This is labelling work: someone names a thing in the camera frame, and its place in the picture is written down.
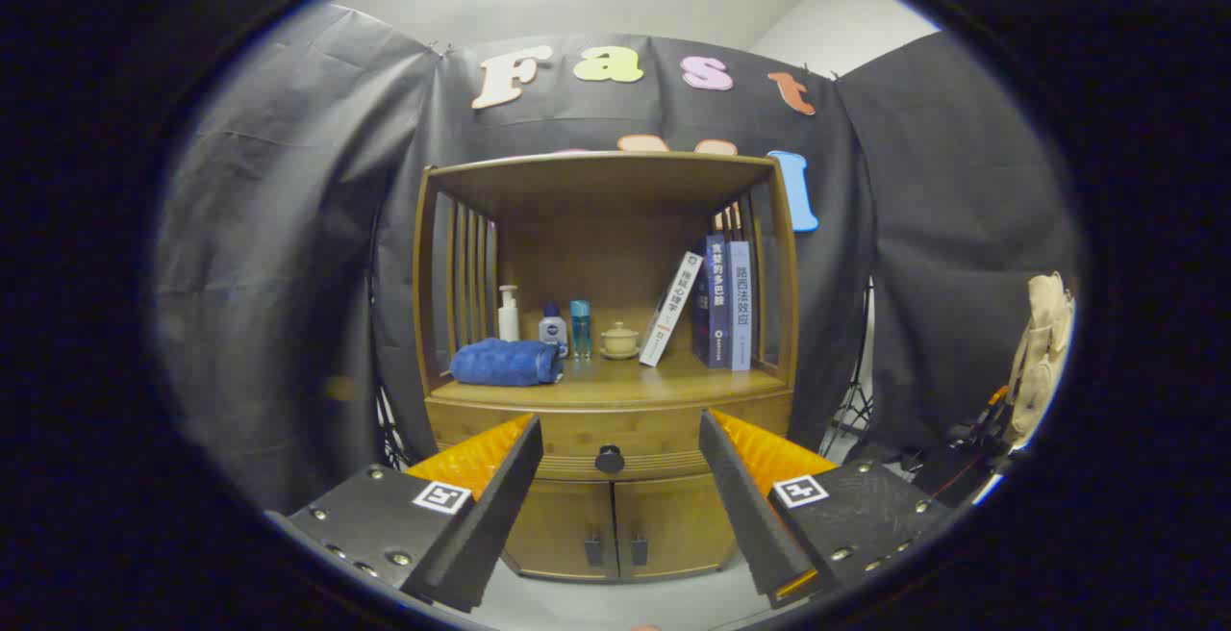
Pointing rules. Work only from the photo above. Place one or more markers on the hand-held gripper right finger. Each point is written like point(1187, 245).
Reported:
point(745, 516)

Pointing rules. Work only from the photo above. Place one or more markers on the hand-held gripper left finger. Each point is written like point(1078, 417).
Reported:
point(495, 516)

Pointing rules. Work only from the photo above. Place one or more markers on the wooden drawer with black knob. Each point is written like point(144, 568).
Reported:
point(654, 429)

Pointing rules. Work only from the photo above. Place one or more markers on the wooden countertop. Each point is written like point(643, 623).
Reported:
point(673, 376)

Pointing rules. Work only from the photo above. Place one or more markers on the wooden cabinet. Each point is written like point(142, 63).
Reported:
point(596, 198)

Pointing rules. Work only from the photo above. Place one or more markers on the rolled blue towel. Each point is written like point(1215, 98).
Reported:
point(500, 362)

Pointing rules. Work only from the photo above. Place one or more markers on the black tripod stand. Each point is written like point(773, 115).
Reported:
point(856, 400)

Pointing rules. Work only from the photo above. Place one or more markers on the white pump bottle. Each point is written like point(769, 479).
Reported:
point(509, 323)

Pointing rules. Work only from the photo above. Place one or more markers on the white bottle with blue cap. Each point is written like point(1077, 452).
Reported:
point(552, 331)

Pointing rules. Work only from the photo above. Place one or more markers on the clear blue bottle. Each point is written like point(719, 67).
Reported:
point(580, 328)

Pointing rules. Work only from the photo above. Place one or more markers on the pale grey-blue book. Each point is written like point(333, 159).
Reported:
point(741, 304)

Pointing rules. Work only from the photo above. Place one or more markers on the black equipment with orange parts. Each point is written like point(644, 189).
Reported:
point(952, 467)

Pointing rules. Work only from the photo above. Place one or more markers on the dark blue book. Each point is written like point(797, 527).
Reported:
point(716, 304)

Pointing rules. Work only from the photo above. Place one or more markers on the beige lidded teacup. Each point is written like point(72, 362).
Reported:
point(619, 340)

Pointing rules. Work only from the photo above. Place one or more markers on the white book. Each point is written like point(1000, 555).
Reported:
point(670, 309)

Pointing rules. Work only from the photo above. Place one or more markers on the beige bag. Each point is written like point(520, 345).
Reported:
point(1043, 342)

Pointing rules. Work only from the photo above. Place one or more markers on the black backdrop cloth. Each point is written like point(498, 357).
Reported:
point(288, 227)

